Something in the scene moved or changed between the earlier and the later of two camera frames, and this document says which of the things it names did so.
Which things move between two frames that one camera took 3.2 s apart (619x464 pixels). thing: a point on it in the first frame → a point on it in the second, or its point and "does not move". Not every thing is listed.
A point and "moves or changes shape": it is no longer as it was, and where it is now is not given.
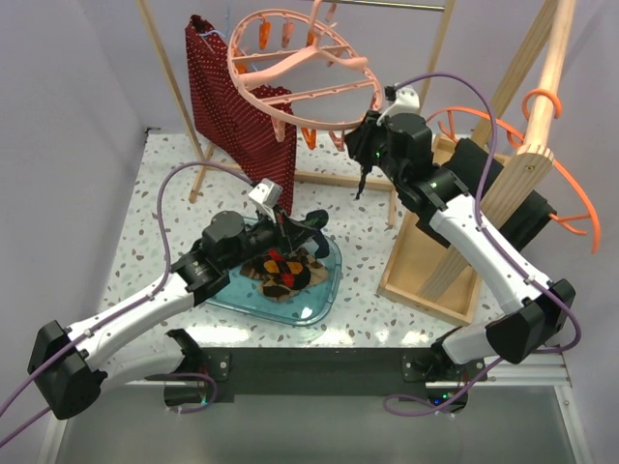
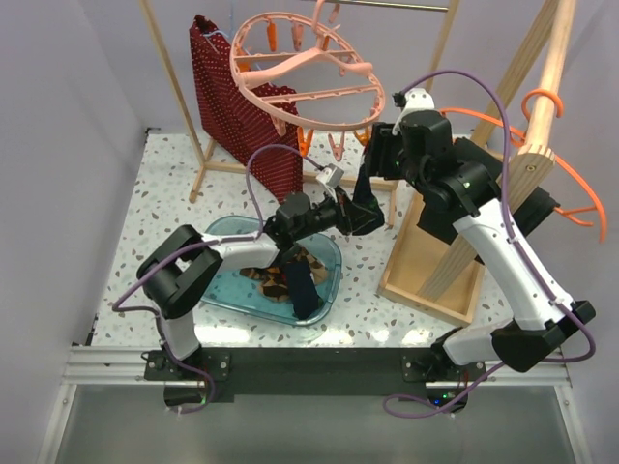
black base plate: (337, 375) does not move
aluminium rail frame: (554, 373) does not move
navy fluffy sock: (365, 169) moves or changes shape
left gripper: (282, 242) → (348, 217)
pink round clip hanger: (306, 71) does not move
